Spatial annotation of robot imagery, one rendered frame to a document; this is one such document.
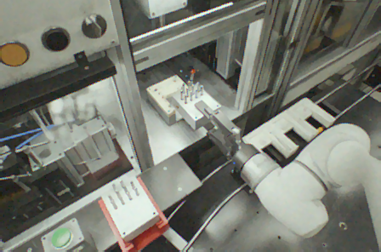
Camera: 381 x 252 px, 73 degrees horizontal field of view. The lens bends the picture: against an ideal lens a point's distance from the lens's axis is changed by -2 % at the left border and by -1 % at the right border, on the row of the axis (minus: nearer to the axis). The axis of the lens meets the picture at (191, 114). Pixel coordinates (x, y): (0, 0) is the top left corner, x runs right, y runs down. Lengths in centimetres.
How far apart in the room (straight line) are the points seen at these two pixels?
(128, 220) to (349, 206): 83
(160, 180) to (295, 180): 39
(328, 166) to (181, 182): 41
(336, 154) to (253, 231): 49
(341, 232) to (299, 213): 50
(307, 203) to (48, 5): 60
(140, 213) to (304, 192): 38
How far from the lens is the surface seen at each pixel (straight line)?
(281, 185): 64
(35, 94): 45
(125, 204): 69
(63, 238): 68
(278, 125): 104
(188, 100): 80
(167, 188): 81
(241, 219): 103
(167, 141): 89
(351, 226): 116
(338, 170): 64
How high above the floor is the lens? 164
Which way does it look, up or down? 50 degrees down
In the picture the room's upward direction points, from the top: straight up
